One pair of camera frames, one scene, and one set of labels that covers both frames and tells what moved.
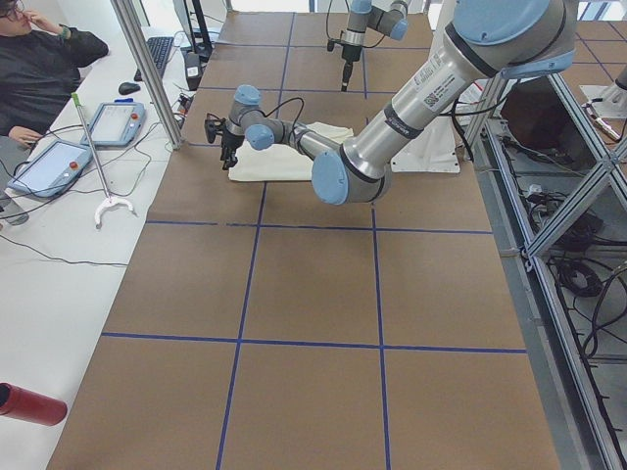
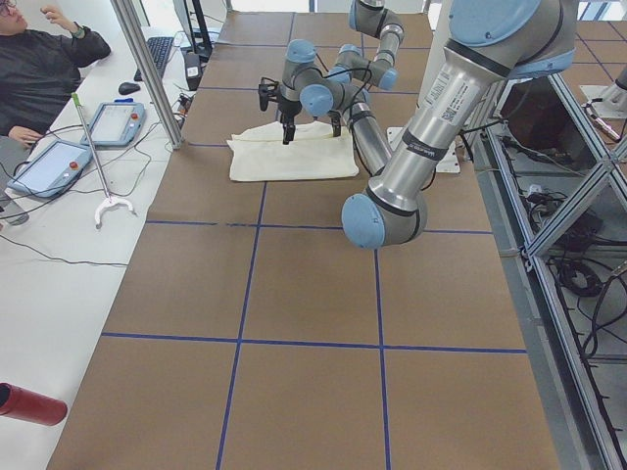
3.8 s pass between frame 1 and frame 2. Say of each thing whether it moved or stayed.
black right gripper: moved
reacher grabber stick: stayed
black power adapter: stayed
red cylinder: stayed
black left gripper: moved
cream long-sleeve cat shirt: stayed
